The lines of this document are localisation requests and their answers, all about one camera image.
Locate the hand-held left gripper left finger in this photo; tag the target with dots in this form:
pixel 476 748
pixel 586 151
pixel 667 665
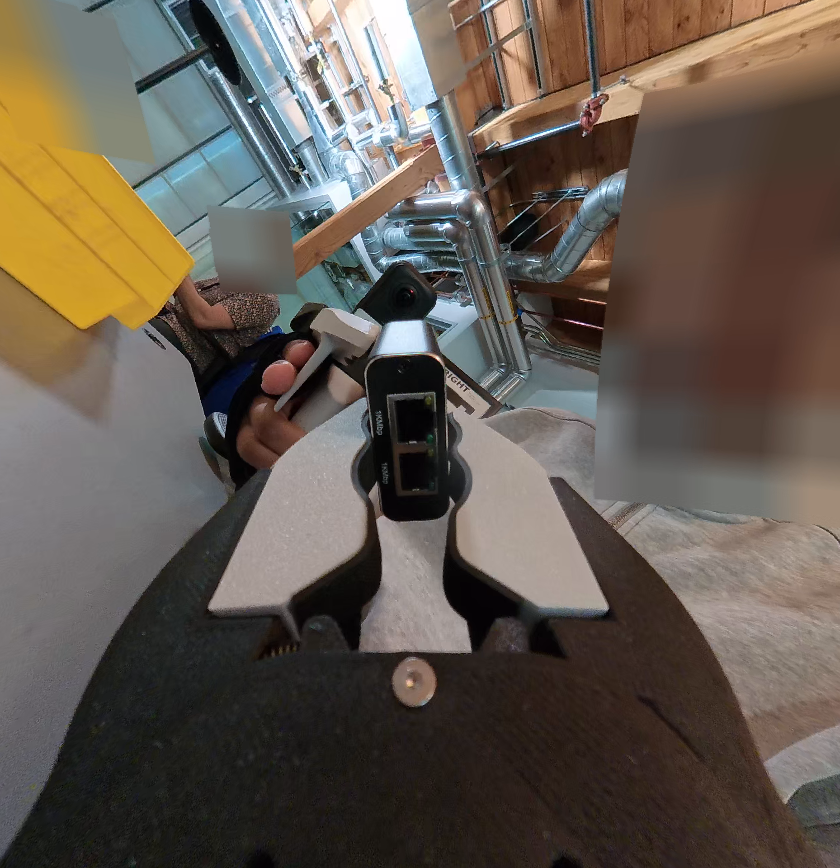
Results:
pixel 291 536

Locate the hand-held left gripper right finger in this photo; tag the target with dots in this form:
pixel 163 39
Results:
pixel 528 536

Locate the black network splitter box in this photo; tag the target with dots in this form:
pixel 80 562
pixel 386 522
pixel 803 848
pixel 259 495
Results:
pixel 406 505

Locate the yellow plastic bin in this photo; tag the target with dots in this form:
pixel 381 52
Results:
pixel 67 230

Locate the person's right hand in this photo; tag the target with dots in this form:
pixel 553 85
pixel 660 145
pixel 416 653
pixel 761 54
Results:
pixel 267 427

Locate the wooden ceiling beam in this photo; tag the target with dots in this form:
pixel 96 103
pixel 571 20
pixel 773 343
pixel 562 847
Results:
pixel 366 210

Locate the black disc on rod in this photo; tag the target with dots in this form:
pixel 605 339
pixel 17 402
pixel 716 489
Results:
pixel 216 41

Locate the cluster of silver duct pipes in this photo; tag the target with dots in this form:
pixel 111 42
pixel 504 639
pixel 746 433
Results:
pixel 474 224

